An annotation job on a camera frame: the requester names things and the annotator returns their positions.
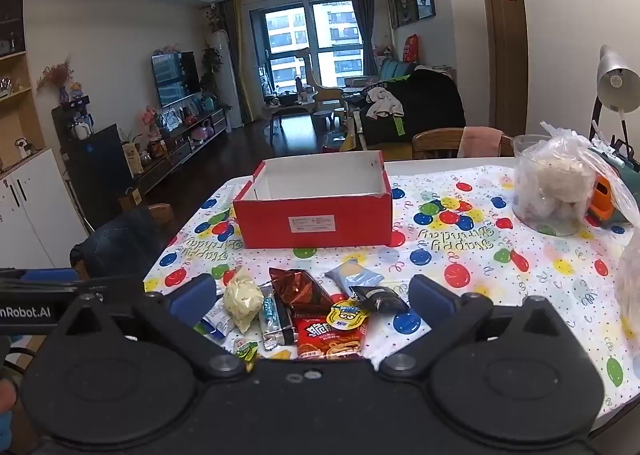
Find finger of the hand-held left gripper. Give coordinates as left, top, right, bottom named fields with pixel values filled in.
left=0, top=268, right=84, bottom=287

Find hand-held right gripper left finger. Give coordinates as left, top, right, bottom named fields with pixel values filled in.
left=59, top=274, right=247, bottom=382

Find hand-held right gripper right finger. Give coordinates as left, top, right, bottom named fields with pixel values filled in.
left=377, top=274, right=577, bottom=380

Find white blue snack packet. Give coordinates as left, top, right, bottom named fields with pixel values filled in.
left=200, top=297, right=236, bottom=338

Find pale yellow snack packet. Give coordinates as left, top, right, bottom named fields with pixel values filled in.
left=222, top=266, right=265, bottom=334

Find black snack packet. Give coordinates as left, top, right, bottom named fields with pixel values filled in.
left=348, top=285, right=411, bottom=315

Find light blue snack packet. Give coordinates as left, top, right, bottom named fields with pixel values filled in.
left=325, top=259, right=385, bottom=298

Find silver snack packet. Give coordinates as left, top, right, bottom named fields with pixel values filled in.
left=257, top=285, right=298, bottom=353

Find yellow cartoon snack packet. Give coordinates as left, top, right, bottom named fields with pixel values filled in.
left=326, top=299, right=370, bottom=333

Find copper brown snack packet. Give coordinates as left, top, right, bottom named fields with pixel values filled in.
left=268, top=267, right=335, bottom=316

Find red snack packet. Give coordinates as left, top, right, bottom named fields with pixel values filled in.
left=292, top=312, right=368, bottom=362

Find white cardboard box red edges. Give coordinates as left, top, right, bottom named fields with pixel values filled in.
left=232, top=151, right=393, bottom=250

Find white cabinet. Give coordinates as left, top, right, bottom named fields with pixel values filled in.
left=0, top=147, right=88, bottom=271

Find balloon printed tablecloth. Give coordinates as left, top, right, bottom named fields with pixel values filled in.
left=142, top=157, right=640, bottom=436

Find green candy wrapper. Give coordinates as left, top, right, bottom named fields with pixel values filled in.
left=232, top=339, right=260, bottom=371

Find blue jeans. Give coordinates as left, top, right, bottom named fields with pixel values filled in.
left=70, top=207, right=168, bottom=281

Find black cabinet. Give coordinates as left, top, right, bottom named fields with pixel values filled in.
left=52, top=105, right=133, bottom=231

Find dark TV cabinet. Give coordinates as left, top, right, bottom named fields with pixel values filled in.
left=120, top=107, right=231, bottom=196

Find kraft paper bag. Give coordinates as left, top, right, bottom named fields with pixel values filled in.
left=121, top=142, right=143, bottom=180

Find pink cloth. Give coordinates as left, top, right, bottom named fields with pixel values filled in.
left=457, top=127, right=503, bottom=159

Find clear plastic jar with bag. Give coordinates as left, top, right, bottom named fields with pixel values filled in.
left=512, top=122, right=638, bottom=238

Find dried flower vase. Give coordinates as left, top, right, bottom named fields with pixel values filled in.
left=37, top=62, right=76, bottom=103

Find orange plastic tool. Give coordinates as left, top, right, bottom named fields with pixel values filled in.
left=587, top=175, right=616, bottom=223

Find black clothes pile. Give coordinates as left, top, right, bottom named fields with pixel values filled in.
left=360, top=67, right=466, bottom=146

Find clear plastic bag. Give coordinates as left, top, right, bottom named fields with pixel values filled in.
left=615, top=235, right=640, bottom=321

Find beige garment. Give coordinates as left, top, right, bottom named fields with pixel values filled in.
left=365, top=87, right=405, bottom=120

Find coffee table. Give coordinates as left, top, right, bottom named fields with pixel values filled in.
left=262, top=102, right=316, bottom=143

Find white standing air conditioner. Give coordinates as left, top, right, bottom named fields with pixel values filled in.
left=207, top=31, right=243, bottom=130

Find television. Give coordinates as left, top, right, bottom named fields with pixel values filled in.
left=151, top=51, right=202, bottom=108

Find potted plant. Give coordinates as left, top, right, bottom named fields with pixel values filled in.
left=200, top=47, right=223, bottom=96

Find wooden door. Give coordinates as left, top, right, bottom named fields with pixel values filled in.
left=475, top=0, right=530, bottom=136

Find balcony window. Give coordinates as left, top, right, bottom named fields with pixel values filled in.
left=249, top=0, right=366, bottom=96

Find grey desk lamp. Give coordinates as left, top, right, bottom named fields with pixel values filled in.
left=590, top=45, right=640, bottom=156

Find wooden wall shelf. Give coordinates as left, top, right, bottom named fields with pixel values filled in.
left=0, top=0, right=51, bottom=170

